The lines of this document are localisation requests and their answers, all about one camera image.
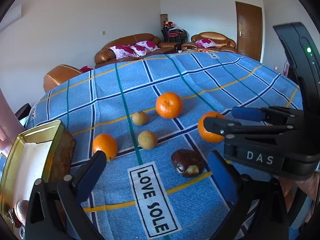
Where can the brown leather three-seat sofa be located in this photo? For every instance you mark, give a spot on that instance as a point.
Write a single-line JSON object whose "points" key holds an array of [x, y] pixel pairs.
{"points": [[105, 57]]}

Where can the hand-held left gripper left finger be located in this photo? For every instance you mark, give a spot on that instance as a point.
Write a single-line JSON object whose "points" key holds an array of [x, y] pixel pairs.
{"points": [[92, 175]]}

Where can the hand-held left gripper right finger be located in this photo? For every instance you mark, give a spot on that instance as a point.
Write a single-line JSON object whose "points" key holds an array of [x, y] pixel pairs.
{"points": [[222, 180]]}

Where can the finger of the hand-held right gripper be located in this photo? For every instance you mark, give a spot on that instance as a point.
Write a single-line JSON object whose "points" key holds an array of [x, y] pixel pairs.
{"points": [[225, 127], [250, 113]]}

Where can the small tan longan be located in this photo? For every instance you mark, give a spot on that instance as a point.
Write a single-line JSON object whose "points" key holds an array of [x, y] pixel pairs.
{"points": [[147, 138], [140, 118]]}

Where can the brown leather armchair white piping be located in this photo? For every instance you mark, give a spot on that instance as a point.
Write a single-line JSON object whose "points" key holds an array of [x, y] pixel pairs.
{"points": [[60, 76]]}

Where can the gold rectangular tin box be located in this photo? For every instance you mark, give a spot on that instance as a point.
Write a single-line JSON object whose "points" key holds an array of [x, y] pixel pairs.
{"points": [[62, 150]]}

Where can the white air conditioner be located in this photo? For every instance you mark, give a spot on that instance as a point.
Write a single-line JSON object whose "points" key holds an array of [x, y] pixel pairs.
{"points": [[11, 17]]}

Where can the dark brown fruit pale patch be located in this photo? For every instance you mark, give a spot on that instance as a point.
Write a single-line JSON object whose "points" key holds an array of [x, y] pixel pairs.
{"points": [[186, 161]]}

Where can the white red floral pillow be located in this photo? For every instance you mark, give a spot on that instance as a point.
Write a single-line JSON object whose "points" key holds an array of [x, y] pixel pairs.
{"points": [[146, 47], [121, 52]]}

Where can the blue plaid tablecloth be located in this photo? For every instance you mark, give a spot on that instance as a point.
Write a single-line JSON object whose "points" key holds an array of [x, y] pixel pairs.
{"points": [[225, 80]]}

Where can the white red floral cushion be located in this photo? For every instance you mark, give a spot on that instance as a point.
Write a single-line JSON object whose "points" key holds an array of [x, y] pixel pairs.
{"points": [[206, 43]]}

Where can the brown wooden door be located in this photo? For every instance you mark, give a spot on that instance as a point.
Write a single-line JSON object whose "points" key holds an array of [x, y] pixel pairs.
{"points": [[248, 30]]}

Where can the stacked dark chairs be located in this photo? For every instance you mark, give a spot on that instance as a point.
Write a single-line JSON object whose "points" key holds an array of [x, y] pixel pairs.
{"points": [[175, 36]]}

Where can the orange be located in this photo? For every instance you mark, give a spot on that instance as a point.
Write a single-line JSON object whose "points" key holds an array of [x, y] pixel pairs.
{"points": [[208, 137], [169, 105], [105, 145]]}

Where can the tall patterned tube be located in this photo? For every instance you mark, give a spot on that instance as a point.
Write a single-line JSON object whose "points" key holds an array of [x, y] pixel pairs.
{"points": [[163, 20]]}

